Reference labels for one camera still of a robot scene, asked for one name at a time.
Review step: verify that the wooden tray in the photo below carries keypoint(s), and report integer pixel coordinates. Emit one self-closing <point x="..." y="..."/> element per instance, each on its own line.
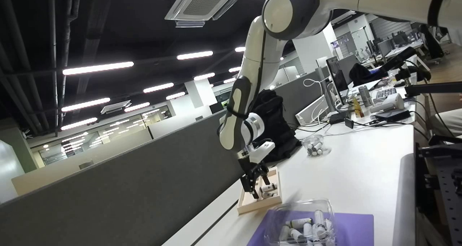
<point x="265" y="202"/>

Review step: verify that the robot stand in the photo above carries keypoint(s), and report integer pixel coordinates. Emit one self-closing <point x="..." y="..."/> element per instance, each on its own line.
<point x="445" y="188"/>

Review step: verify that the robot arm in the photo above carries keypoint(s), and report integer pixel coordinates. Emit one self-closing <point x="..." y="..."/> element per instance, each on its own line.
<point x="252" y="58"/>

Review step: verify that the large clear plastic container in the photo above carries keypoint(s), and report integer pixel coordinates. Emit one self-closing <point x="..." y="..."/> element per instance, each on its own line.
<point x="325" y="210"/>

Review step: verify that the camera on mount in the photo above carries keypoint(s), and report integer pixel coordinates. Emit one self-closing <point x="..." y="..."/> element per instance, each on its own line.
<point x="399" y="61"/>

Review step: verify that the keyboard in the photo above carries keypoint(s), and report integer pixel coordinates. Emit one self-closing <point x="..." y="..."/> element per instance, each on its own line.
<point x="384" y="93"/>

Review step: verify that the grey desk partition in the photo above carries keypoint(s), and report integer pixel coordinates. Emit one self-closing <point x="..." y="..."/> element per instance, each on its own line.
<point x="126" y="195"/>

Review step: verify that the white desk device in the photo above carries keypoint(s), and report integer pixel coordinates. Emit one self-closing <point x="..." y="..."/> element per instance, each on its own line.
<point x="389" y="102"/>

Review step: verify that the ceiling air conditioner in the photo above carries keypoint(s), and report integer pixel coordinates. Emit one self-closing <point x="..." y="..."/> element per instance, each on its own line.
<point x="202" y="3"/>
<point x="115" y="107"/>

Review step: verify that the monitor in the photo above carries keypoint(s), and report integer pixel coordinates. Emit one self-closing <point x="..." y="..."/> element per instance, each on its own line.
<point x="338" y="79"/>

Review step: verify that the white flat box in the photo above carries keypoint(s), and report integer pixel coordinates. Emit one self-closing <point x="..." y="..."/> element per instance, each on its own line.
<point x="309" y="113"/>

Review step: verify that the black flat box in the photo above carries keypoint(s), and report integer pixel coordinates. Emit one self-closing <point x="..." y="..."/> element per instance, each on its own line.
<point x="392" y="115"/>

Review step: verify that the row of monitors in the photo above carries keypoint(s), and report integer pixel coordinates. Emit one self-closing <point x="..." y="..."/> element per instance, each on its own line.
<point x="395" y="40"/>

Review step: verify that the purple mat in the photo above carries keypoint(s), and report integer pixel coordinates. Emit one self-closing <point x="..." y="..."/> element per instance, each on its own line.
<point x="355" y="229"/>

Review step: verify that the black bag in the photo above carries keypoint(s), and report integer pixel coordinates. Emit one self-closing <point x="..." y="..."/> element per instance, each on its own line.
<point x="276" y="126"/>

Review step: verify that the ceiling light strip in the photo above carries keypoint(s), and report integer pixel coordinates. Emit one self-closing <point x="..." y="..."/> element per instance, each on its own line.
<point x="158" y="87"/>
<point x="195" y="55"/>
<point x="97" y="68"/>
<point x="85" y="104"/>

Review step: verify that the yellow bottle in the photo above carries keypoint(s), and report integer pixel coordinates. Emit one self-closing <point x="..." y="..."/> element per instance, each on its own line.
<point x="358" y="109"/>

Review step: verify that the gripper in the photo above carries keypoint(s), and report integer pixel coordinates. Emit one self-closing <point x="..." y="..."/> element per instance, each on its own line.
<point x="248" y="166"/>

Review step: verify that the small black adapter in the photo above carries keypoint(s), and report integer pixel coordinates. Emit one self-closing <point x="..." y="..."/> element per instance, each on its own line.
<point x="349" y="122"/>

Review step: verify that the heap of small white bottles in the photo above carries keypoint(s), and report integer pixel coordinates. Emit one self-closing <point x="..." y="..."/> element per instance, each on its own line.
<point x="306" y="229"/>
<point x="315" y="149"/>

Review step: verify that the black power brick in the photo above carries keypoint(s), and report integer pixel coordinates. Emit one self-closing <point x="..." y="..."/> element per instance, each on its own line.
<point x="337" y="117"/>

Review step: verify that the small white bottle black cap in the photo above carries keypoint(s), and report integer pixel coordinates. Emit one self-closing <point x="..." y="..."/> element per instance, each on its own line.
<point x="269" y="189"/>

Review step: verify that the small clear plastic container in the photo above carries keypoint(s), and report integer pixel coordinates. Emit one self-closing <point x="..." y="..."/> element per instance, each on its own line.
<point x="306" y="141"/>

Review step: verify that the silver can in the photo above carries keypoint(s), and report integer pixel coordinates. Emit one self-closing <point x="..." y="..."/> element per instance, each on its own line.
<point x="365" y="95"/>

